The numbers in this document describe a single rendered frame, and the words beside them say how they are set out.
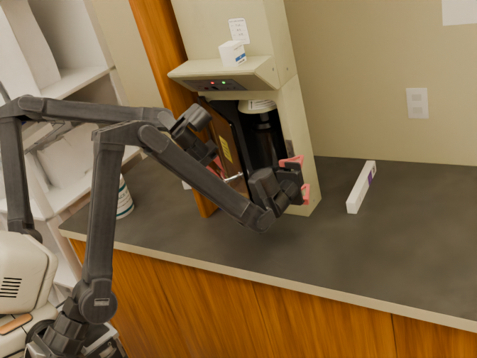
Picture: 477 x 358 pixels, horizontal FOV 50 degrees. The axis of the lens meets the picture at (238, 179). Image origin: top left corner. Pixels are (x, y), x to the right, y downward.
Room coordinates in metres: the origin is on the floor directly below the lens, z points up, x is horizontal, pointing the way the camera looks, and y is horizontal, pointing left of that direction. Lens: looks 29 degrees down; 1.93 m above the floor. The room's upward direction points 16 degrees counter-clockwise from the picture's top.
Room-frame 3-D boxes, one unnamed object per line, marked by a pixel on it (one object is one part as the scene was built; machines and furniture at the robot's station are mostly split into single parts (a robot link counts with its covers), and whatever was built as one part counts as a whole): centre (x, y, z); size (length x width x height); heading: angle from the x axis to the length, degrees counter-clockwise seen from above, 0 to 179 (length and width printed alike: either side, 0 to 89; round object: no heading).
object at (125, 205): (1.83, 0.50, 1.02); 0.13 x 0.13 x 0.15
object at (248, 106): (1.59, -0.15, 1.34); 0.18 x 0.18 x 0.05
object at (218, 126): (1.47, 0.02, 1.19); 0.30 x 0.01 x 0.40; 14
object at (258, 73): (1.48, -0.03, 1.46); 0.32 x 0.12 x 0.10; 50
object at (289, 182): (1.19, -0.12, 1.20); 0.07 x 0.07 x 0.10; 50
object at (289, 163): (1.25, -0.16, 1.24); 0.09 x 0.07 x 0.07; 140
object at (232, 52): (1.44, -0.08, 1.54); 0.05 x 0.05 x 0.06; 46
